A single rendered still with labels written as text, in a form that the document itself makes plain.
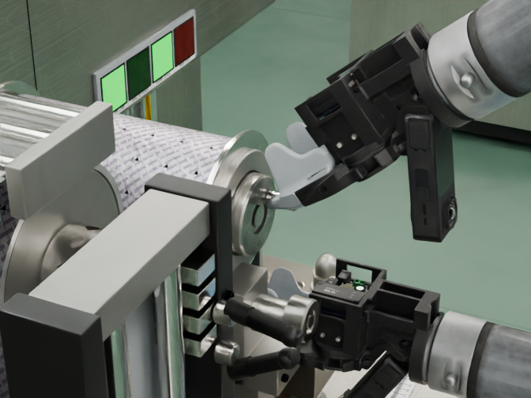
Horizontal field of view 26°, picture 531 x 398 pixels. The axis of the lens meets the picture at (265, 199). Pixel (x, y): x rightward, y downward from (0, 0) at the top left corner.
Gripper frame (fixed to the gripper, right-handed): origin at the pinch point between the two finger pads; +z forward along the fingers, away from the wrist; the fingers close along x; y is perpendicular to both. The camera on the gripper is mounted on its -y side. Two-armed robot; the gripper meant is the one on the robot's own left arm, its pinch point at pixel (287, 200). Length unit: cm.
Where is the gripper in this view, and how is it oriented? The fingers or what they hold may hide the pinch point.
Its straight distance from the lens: 102.5
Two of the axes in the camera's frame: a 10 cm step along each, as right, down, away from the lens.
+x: -4.3, 4.5, -7.9
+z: -6.9, 3.9, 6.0
